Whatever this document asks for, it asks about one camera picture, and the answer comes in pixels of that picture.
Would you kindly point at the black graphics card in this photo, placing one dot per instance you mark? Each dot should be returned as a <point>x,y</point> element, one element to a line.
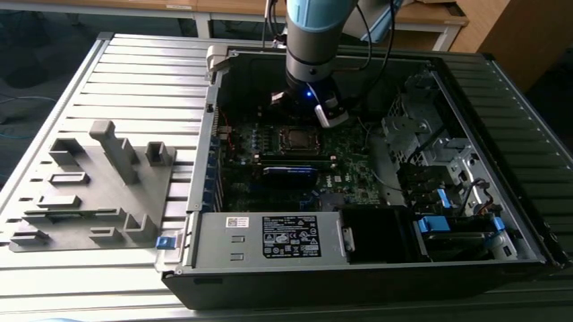
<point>289,181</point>

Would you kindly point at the blue disk bay latch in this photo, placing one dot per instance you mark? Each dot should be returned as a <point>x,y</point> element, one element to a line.
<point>441,198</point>

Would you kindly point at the black plastic shroud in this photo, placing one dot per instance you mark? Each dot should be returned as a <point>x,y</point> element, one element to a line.
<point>375,234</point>

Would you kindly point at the brown chipset heatsink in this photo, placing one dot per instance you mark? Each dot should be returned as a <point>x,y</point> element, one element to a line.
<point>331,201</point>

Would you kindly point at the CPU socket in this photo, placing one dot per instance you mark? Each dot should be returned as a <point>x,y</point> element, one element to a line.
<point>281,153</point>

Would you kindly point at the grey power supply unit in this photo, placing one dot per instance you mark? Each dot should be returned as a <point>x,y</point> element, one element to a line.
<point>215,241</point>

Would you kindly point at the blue case latch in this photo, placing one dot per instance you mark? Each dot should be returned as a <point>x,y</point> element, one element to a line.
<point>164,243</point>

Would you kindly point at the silver metal drive cage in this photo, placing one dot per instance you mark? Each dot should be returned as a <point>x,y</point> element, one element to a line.
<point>402,127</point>

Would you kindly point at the wooden cabinet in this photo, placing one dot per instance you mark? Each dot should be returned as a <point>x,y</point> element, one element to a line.
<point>528,33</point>

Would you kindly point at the silver CPU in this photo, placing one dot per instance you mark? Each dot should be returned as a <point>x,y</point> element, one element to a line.
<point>299,138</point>

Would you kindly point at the wooden desk white frame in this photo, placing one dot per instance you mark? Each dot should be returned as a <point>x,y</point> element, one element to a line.
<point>90,4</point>
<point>425,18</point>

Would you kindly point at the green motherboard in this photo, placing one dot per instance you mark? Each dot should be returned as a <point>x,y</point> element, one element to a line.
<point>358,174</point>

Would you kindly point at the green RAM stick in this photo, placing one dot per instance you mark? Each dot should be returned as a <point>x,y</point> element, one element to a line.
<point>295,157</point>

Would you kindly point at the blue disk carrier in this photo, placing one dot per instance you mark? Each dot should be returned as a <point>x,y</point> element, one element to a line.
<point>431,224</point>

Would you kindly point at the black open PC case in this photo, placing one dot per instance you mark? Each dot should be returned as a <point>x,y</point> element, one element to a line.
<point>358,292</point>

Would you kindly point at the grey parts rack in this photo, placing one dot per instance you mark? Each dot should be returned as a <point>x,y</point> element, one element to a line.
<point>111,201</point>

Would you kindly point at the grey case corner bracket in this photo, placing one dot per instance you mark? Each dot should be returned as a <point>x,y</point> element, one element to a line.
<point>216,55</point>

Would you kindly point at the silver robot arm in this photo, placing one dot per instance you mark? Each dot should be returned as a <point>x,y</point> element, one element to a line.
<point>309,53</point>

